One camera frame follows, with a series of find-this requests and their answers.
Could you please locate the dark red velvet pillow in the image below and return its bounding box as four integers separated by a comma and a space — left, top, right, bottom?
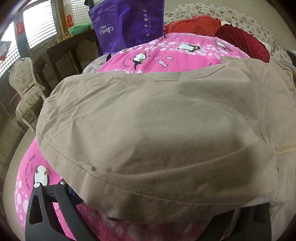
215, 24, 270, 63

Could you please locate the red embroidered cushion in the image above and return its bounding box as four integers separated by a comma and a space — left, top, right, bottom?
164, 15, 221, 37

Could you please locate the khaki beige jacket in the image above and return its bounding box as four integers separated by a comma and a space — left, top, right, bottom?
36, 57, 295, 240

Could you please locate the white ornate chair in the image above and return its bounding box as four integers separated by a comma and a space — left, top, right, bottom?
9, 57, 46, 132

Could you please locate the floral quilt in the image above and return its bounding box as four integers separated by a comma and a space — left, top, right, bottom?
164, 3, 292, 63

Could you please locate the dark wooden desk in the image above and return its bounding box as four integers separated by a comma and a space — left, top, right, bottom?
34, 30, 99, 91

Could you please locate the green plastic basket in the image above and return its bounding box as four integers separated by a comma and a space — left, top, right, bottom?
69, 23, 90, 36

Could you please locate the pink penguin fleece blanket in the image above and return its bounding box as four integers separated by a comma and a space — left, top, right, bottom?
15, 33, 246, 240

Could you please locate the purple tote bag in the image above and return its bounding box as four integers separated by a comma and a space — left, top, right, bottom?
88, 0, 165, 57

